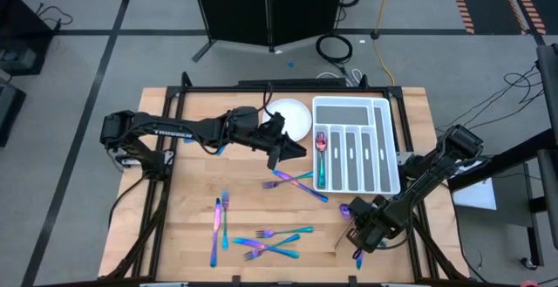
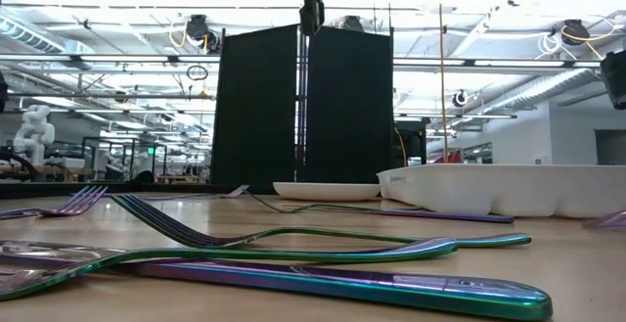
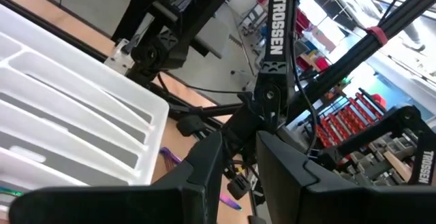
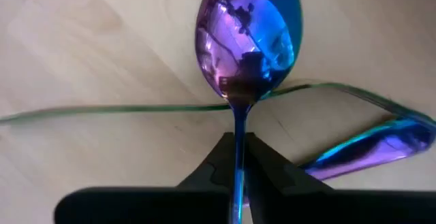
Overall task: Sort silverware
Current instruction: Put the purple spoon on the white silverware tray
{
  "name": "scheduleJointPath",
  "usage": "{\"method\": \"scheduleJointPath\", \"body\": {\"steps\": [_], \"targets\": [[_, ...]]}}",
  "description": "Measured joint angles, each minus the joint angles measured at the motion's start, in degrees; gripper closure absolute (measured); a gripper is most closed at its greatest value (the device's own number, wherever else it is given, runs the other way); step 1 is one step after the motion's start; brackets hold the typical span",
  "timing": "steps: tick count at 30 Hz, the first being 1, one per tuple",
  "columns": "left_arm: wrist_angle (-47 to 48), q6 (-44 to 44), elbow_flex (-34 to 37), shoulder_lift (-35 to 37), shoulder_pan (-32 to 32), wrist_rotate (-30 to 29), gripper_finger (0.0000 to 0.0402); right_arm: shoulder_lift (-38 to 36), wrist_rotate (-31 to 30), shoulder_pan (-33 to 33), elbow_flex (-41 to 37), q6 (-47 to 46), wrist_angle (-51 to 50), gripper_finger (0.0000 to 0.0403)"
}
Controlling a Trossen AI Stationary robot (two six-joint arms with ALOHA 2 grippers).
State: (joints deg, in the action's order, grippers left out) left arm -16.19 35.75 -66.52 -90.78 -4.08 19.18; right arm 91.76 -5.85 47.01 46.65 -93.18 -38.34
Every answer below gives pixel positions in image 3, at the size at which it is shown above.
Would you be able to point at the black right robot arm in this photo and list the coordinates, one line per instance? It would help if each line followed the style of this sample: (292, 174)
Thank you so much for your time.
(277, 30)

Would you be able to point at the black background robot arm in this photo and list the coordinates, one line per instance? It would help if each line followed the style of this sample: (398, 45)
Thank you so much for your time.
(425, 162)

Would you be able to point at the black overhead frame strut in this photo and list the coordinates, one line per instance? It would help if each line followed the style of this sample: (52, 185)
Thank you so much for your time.
(344, 64)

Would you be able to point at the red parts bin shelf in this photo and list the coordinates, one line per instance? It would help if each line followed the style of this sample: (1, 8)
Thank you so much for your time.
(344, 122)

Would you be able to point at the white cutlery tray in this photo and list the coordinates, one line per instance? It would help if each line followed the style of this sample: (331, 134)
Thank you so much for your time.
(68, 81)

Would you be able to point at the iridescent fork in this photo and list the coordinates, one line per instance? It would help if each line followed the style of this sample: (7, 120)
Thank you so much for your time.
(168, 156)

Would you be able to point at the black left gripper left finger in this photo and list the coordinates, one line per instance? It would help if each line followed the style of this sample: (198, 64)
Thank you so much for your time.
(136, 207)

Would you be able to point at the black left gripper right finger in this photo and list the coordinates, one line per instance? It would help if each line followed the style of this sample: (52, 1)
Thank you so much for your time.
(323, 203)

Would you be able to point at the iridescent spoon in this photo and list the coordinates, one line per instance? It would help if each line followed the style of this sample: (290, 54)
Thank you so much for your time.
(10, 192)

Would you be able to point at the iridescent knife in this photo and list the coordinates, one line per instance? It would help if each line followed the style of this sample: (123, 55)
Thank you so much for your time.
(231, 202)

